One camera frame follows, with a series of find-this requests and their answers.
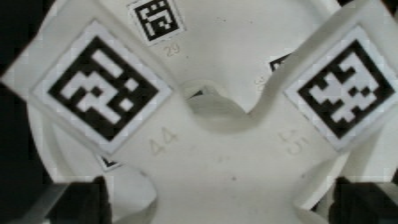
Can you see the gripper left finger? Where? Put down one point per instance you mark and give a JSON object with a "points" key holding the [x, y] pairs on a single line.
{"points": [[72, 204]]}

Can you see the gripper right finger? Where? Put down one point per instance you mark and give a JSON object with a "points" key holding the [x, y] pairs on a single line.
{"points": [[365, 203]]}

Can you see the white cross-shaped table base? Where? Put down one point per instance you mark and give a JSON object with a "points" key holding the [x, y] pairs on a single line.
{"points": [[214, 166]]}

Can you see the white round table top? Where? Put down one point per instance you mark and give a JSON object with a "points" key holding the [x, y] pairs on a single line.
{"points": [[238, 40]]}

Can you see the white cylindrical table leg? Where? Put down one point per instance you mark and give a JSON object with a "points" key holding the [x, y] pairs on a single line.
{"points": [[218, 112]]}

